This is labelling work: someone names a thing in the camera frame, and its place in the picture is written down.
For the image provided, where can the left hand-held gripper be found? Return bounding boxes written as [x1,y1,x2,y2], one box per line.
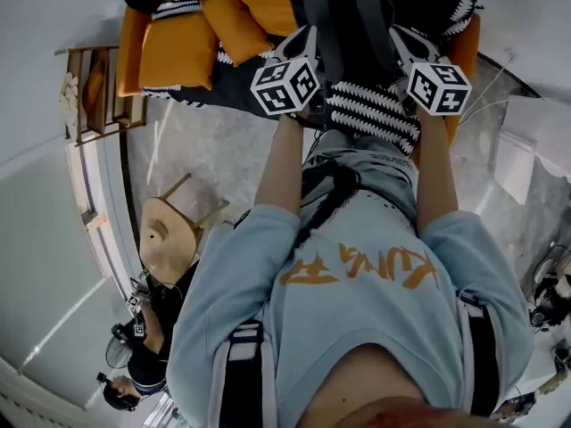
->
[249,25,330,118]

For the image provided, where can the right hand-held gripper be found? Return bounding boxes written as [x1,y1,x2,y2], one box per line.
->
[387,26,474,118]

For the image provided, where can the orange sofa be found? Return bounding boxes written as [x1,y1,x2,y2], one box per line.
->
[115,0,484,152]

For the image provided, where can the dark grey backpack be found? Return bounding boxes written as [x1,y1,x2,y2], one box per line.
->
[289,0,397,85]

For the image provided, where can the person's left forearm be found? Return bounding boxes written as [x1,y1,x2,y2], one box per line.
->
[252,112,308,223]

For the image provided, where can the person's right forearm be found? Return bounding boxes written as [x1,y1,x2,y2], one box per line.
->
[413,112,461,235]

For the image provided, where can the small orange cushion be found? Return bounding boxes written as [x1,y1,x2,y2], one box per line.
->
[200,0,277,67]

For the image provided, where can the black and white knitted blanket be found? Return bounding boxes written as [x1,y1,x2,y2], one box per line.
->
[119,0,485,158]

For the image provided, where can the light blue denim shorts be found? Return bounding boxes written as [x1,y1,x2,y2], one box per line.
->
[300,128,421,236]

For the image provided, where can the large orange cushion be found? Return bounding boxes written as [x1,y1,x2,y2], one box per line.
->
[137,12,220,92]

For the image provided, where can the white cabinet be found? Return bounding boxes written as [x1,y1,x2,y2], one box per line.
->
[489,95,571,205]

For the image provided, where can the wooden shelf rack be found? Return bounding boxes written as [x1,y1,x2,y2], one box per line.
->
[54,44,149,147]

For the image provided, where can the flat orange pillow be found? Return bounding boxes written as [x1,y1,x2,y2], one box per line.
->
[83,58,111,122]

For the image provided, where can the round wooden stool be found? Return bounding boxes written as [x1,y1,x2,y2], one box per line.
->
[138,172,231,290]

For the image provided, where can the white flower bunch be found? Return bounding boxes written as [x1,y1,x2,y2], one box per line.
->
[57,71,80,128]

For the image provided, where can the light blue printed t-shirt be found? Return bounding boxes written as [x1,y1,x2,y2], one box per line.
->
[165,202,536,428]

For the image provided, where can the black floor fan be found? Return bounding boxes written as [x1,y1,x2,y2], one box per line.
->
[105,335,136,370]

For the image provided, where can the white power cable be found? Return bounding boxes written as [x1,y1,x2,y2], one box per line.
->
[458,66,510,128]

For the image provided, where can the white floor cable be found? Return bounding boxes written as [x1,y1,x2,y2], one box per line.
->
[145,102,174,183]

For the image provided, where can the white door frame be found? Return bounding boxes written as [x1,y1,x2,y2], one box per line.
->
[64,140,148,287]

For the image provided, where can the grey and black harness strap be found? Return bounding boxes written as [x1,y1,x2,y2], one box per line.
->
[208,320,278,428]
[453,289,509,419]

